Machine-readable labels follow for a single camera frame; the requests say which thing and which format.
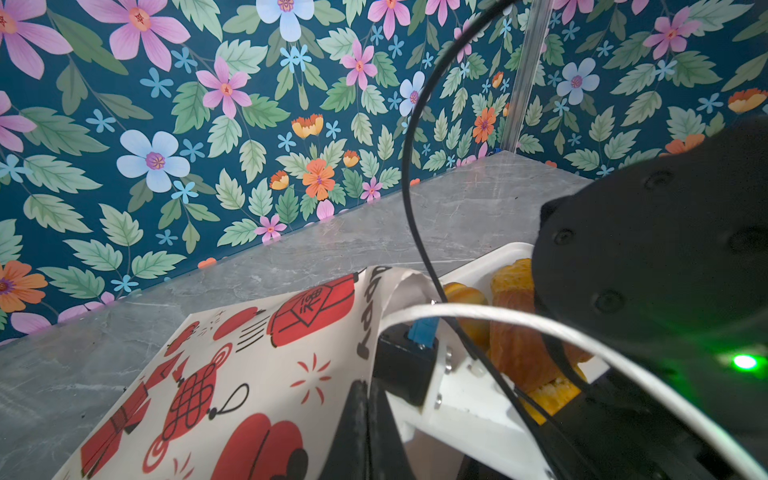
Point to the white plastic tray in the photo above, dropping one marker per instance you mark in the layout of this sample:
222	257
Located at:
478	273

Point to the red white paper bag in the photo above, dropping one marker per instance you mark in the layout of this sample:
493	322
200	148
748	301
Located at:
255	390

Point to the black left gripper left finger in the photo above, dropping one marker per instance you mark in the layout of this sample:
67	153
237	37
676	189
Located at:
348	455

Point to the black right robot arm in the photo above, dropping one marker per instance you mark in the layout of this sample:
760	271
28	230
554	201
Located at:
645	355

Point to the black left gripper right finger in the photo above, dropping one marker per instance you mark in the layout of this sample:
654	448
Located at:
386	453

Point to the orange brown croissant bread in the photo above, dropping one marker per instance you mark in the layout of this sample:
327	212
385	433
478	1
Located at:
520	352

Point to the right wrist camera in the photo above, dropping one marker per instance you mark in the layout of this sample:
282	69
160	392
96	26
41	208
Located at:
406	357

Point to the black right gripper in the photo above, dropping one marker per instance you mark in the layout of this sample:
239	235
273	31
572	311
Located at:
467	429

